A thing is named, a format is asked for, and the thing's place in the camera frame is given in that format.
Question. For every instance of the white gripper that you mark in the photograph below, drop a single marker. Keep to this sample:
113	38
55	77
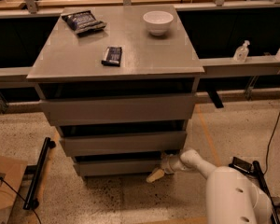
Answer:
168	165

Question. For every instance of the grey bottom drawer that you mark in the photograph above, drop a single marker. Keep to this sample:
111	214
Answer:
118	167

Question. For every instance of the grey drawer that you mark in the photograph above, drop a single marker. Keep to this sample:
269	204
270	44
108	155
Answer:
105	110
122	143
118	167

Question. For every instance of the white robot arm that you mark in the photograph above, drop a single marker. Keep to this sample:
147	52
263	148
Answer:
231	198

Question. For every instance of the grey top drawer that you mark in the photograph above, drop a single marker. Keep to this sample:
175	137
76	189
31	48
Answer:
105	110

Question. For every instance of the grey middle drawer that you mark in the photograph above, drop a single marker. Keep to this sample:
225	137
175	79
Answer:
122	143

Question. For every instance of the grey drawer cabinet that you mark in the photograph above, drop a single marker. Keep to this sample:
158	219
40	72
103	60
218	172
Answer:
125	28

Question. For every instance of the black bar stand left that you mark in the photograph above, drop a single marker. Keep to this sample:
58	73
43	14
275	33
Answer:
35	171

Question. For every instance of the dark snack bar packet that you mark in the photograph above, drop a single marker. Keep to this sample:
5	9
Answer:
112	56

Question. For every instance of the white bowl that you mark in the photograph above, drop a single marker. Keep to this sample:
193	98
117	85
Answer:
158	22

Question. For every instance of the cardboard box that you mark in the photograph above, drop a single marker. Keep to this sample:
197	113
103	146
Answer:
11	174

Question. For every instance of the blue chip bag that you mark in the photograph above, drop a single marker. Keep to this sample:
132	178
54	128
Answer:
82	22

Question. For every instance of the grey metal rail shelf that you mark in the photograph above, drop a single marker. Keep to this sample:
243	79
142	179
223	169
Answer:
23	77

